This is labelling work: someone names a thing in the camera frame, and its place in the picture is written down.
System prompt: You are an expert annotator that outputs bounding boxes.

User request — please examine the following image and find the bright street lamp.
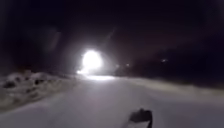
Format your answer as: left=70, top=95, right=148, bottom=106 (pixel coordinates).
left=77, top=49, right=105, bottom=76

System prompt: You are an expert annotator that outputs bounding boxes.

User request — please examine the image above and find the dim roadside verge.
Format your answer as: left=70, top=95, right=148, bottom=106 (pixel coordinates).
left=124, top=75, right=224, bottom=101

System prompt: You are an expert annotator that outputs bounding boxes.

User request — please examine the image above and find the grey paved road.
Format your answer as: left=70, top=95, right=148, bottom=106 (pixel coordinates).
left=0, top=73, right=224, bottom=128

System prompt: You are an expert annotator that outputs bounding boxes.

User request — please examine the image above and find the robot's own part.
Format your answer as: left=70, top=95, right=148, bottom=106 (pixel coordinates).
left=128, top=107, right=154, bottom=128

